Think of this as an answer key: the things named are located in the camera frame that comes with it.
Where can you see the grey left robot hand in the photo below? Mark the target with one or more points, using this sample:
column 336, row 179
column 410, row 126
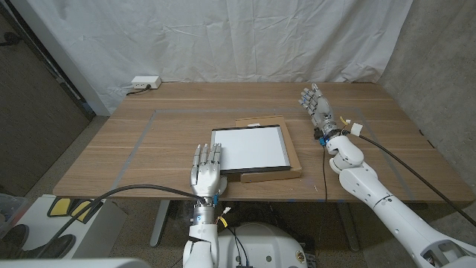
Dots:
column 206, row 178

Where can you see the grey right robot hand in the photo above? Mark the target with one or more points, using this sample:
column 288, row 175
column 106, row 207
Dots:
column 321, row 109

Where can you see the small framed whiteboard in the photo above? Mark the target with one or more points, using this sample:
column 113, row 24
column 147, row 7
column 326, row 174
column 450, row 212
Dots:
column 253, row 149

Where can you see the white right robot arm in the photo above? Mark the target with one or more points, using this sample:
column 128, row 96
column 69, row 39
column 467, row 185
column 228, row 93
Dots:
column 390, row 208

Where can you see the flat brown cardboard box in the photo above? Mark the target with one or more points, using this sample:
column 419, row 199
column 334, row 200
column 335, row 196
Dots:
column 267, row 121

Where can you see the white label on box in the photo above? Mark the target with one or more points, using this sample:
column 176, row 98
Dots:
column 253, row 125

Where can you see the white power outlet box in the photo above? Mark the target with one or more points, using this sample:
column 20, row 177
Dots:
column 145, row 82

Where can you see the grey table leg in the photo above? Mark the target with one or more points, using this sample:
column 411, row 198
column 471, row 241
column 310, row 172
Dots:
column 160, row 223
column 349, row 227

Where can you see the grey tape outline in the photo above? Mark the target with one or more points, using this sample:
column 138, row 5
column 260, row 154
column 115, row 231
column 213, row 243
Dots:
column 230, row 110

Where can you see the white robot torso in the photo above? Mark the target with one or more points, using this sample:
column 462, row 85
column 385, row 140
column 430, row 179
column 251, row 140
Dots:
column 267, row 245

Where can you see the white pedal platform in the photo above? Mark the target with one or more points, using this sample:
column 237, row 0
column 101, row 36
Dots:
column 104, row 231

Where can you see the white cloth backdrop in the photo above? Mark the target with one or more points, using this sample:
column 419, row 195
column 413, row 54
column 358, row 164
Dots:
column 223, row 37

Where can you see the yellow black foot pedal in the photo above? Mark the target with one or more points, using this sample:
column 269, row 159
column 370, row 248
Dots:
column 60, row 207
column 82, row 213

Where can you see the dark brown door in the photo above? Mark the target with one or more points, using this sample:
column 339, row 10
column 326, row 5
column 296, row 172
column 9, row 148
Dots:
column 29, row 111

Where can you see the clear plastic bin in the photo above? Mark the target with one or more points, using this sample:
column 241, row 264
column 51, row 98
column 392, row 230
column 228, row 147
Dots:
column 11, row 206

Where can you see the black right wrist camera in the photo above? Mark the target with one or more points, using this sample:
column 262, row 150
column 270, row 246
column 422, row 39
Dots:
column 319, row 136

